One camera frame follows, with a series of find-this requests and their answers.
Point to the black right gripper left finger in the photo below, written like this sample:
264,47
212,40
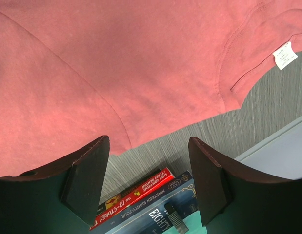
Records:
61,197

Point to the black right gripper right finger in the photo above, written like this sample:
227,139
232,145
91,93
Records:
236,199

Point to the pink t-shirt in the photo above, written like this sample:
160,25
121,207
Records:
134,70

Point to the red book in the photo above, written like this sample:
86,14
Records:
150,185

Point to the blue patterned book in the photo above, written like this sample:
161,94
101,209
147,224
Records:
149,215

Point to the aluminium frame rail right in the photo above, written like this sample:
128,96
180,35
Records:
272,141

